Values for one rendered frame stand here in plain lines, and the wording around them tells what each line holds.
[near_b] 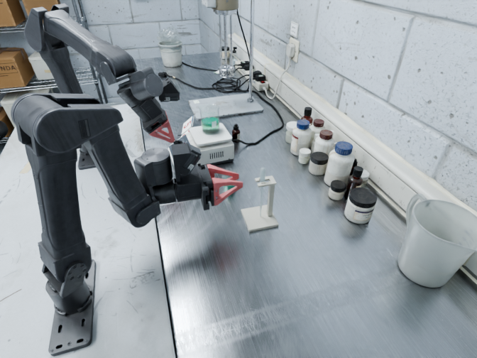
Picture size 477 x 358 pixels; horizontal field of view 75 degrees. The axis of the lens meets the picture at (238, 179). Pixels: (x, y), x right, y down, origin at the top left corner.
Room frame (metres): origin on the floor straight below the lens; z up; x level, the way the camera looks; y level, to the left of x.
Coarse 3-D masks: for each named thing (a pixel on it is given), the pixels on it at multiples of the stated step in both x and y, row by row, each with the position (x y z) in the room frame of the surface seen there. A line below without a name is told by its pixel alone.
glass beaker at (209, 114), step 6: (204, 108) 0.95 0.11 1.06; (210, 108) 0.96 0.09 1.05; (216, 108) 0.95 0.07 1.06; (204, 114) 0.90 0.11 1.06; (210, 114) 0.90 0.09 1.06; (216, 114) 0.91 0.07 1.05; (204, 120) 0.90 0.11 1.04; (210, 120) 0.90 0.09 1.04; (216, 120) 0.91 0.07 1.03; (204, 126) 0.90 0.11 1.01; (210, 126) 0.90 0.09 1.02; (216, 126) 0.91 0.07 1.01; (204, 132) 0.90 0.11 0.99; (210, 132) 0.90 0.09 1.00; (216, 132) 0.91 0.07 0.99
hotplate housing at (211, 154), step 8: (192, 144) 0.87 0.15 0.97; (216, 144) 0.87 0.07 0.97; (224, 144) 0.87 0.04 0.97; (232, 144) 0.87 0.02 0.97; (208, 152) 0.84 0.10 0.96; (216, 152) 0.85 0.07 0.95; (224, 152) 0.86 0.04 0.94; (232, 152) 0.87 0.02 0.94; (200, 160) 0.83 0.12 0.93; (208, 160) 0.84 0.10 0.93; (216, 160) 0.85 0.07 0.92; (224, 160) 0.86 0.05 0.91; (232, 160) 0.87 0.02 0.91
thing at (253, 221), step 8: (272, 176) 0.62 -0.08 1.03; (264, 184) 0.59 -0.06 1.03; (272, 184) 0.59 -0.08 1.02; (272, 192) 0.60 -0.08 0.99; (272, 200) 0.60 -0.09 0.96; (248, 208) 0.63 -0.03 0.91; (256, 208) 0.63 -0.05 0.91; (264, 208) 0.63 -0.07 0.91; (272, 208) 0.60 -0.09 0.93; (248, 216) 0.60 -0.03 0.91; (256, 216) 0.60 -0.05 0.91; (264, 216) 0.60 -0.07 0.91; (272, 216) 0.60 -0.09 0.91; (248, 224) 0.57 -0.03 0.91; (256, 224) 0.57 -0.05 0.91; (264, 224) 0.57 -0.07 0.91; (272, 224) 0.57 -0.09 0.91
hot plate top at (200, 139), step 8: (192, 128) 0.95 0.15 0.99; (200, 128) 0.95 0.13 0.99; (224, 128) 0.95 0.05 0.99; (192, 136) 0.89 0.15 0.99; (200, 136) 0.89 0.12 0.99; (208, 136) 0.89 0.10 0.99; (216, 136) 0.89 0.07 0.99; (224, 136) 0.89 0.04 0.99; (200, 144) 0.84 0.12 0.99; (208, 144) 0.85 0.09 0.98
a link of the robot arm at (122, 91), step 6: (120, 84) 0.81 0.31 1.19; (126, 84) 0.80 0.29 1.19; (120, 90) 0.79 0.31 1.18; (126, 90) 0.78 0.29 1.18; (120, 96) 0.79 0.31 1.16; (126, 96) 0.78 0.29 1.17; (132, 96) 0.78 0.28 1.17; (126, 102) 0.79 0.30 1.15; (132, 102) 0.78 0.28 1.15; (138, 102) 0.79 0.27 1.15
